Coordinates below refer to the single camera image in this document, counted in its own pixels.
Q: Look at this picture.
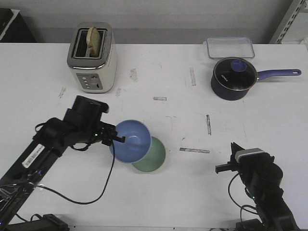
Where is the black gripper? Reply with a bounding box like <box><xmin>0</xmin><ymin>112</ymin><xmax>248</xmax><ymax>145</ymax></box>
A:
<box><xmin>215</xmin><ymin>142</ymin><xmax>274</xmax><ymax>178</ymax></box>
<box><xmin>63</xmin><ymin>95</ymin><xmax>126</xmax><ymax>146</ymax></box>

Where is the blue bowl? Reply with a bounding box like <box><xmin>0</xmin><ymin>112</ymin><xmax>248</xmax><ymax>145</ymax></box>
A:
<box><xmin>109</xmin><ymin>120</ymin><xmax>152</xmax><ymax>164</ymax></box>

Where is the green bowl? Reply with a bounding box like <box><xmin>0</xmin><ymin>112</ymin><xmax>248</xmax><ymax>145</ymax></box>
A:
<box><xmin>132</xmin><ymin>137</ymin><xmax>166</xmax><ymax>172</ymax></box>

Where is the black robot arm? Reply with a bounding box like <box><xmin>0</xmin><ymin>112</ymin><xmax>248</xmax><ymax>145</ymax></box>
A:
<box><xmin>0</xmin><ymin>95</ymin><xmax>125</xmax><ymax>231</ymax></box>
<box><xmin>215</xmin><ymin>142</ymin><xmax>300</xmax><ymax>231</ymax></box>

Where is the dark blue saucepan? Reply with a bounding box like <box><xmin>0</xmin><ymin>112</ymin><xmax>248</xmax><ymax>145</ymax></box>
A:
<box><xmin>211</xmin><ymin>57</ymin><xmax>301</xmax><ymax>101</ymax></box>

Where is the cream and chrome toaster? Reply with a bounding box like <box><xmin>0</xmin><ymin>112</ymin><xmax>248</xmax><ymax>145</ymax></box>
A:
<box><xmin>67</xmin><ymin>22</ymin><xmax>118</xmax><ymax>93</ymax></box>

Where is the glass pot lid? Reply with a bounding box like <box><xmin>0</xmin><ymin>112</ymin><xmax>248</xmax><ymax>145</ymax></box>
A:
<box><xmin>214</xmin><ymin>57</ymin><xmax>257</xmax><ymax>91</ymax></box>

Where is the slice of toast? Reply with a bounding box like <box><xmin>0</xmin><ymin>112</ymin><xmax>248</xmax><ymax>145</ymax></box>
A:
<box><xmin>86</xmin><ymin>27</ymin><xmax>101</xmax><ymax>57</ymax></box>

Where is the clear plastic food container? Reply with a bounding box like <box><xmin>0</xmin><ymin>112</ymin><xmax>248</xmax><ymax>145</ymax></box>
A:
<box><xmin>203</xmin><ymin>37</ymin><xmax>255</xmax><ymax>59</ymax></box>

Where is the black box in corner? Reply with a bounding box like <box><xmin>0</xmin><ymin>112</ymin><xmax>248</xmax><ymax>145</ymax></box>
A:
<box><xmin>0</xmin><ymin>8</ymin><xmax>37</xmax><ymax>43</ymax></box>

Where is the white metal shelf upright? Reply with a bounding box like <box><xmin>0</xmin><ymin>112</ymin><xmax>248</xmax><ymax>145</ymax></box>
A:
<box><xmin>269</xmin><ymin>0</ymin><xmax>308</xmax><ymax>46</ymax></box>

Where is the black camera cable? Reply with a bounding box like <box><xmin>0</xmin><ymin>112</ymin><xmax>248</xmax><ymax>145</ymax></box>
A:
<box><xmin>227</xmin><ymin>173</ymin><xmax>258</xmax><ymax>222</ymax></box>
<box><xmin>0</xmin><ymin>141</ymin><xmax>116</xmax><ymax>205</ymax></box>

